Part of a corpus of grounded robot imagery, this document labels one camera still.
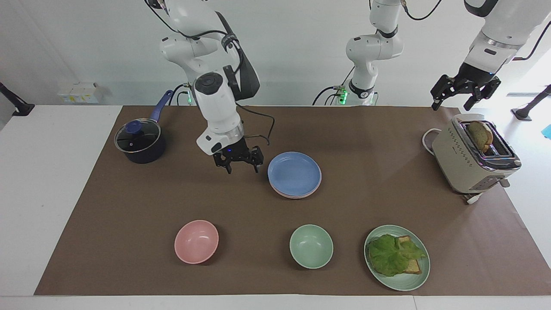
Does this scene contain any green plate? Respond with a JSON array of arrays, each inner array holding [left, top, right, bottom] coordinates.
[[364, 224, 431, 292]]

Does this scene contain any white toaster cable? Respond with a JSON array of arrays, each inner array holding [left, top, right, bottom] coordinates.
[[421, 127, 485, 206]]

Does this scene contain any glass pot lid blue knob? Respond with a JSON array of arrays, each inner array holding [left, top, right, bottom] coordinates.
[[115, 119, 161, 154]]

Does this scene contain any white socket box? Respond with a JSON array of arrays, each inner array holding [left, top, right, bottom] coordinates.
[[57, 81, 102, 104]]

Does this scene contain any beige toaster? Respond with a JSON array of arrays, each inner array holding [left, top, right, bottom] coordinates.
[[431, 114, 523, 195]]

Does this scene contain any pink plate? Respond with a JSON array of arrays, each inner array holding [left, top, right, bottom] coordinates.
[[269, 174, 322, 200]]

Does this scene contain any green bowl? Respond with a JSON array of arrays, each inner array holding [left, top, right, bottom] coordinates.
[[289, 224, 334, 270]]

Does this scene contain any dark blue saucepan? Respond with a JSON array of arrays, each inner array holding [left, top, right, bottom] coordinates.
[[114, 90, 174, 164]]

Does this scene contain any pink bowl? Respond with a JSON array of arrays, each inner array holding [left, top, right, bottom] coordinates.
[[174, 220, 220, 265]]

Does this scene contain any brown bread slice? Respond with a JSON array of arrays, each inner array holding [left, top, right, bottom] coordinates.
[[467, 120, 495, 154]]

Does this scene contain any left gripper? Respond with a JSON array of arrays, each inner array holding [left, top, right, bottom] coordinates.
[[430, 62, 502, 112]]

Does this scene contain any blue plate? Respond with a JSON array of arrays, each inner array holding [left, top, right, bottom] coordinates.
[[267, 151, 322, 195]]

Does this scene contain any black cable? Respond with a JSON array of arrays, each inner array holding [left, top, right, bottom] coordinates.
[[312, 65, 356, 106], [169, 83, 191, 106], [235, 102, 276, 146], [511, 19, 551, 62], [400, 0, 444, 22]]

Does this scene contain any toast slice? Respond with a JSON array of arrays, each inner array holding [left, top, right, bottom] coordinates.
[[397, 235, 423, 275]]

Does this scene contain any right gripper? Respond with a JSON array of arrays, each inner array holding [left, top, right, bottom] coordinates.
[[214, 137, 264, 175]]

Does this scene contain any black stand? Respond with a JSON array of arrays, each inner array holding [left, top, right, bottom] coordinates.
[[511, 84, 551, 121], [0, 81, 35, 117]]

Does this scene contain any green lettuce leaf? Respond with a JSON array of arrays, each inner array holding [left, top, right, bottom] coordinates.
[[367, 233, 427, 277]]

